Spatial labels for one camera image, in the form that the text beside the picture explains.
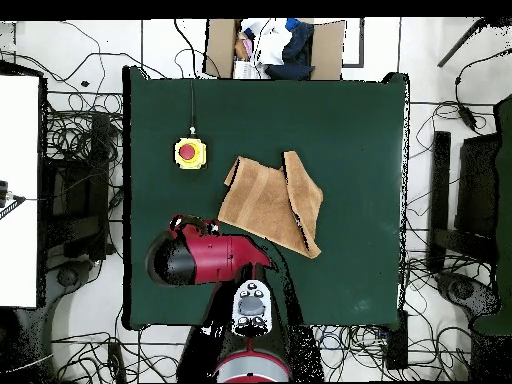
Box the yellow emergency stop button box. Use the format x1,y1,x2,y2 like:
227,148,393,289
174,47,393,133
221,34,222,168
173,136,208,171

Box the tan terry towel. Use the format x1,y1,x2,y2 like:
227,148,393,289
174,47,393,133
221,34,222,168
217,150,324,260

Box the black chair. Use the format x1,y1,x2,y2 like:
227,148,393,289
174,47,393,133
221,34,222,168
426,130,502,274
43,112,112,262

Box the white panel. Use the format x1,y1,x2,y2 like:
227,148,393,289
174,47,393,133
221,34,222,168
0,73,41,309

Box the brown cardboard box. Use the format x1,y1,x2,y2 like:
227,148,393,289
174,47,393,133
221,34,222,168
204,18,347,81

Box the dark green table cloth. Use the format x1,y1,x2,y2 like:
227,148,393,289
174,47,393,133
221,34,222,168
121,65,411,331

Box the white garment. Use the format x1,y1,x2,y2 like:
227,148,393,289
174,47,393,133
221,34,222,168
239,17,294,68

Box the navy blue garment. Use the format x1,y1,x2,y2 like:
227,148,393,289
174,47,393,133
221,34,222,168
264,19,316,81

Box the black power strip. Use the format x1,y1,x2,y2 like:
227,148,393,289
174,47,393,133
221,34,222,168
384,310,410,372

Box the black power adapter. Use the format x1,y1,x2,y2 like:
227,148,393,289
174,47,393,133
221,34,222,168
457,104,478,130

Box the green covered furniture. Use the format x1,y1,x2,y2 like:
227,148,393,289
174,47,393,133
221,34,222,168
471,94,512,338

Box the black rod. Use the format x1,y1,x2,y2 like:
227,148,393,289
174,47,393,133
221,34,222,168
436,17,488,68

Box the black emergency stop cable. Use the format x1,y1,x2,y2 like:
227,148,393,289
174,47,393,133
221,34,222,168
188,79,198,137

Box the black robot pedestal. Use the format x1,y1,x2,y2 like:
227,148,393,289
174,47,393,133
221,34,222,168
176,323,325,384

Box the tangled black floor cables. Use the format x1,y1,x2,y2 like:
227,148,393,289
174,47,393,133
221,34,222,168
315,223,501,382
43,89,181,383

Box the dark rectangular frame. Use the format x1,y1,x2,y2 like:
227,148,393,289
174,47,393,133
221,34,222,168
342,17,366,69

